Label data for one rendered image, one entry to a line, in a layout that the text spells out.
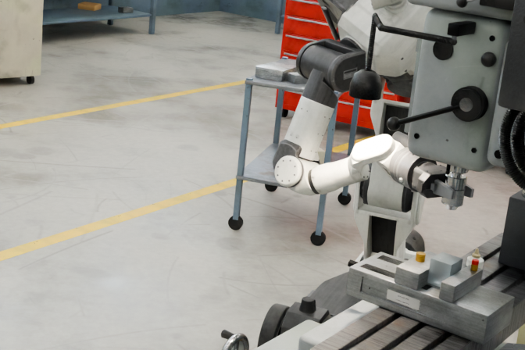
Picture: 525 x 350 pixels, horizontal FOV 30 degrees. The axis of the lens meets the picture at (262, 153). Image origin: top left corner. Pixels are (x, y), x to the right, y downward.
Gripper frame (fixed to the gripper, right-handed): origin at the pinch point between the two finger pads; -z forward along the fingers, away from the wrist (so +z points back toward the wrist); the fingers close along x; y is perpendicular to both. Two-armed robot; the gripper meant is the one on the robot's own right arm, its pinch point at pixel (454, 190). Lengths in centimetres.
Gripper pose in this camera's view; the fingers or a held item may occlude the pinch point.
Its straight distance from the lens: 218.7
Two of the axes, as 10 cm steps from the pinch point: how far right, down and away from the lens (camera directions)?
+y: -1.0, 9.5, 2.8
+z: -4.9, -3.0, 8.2
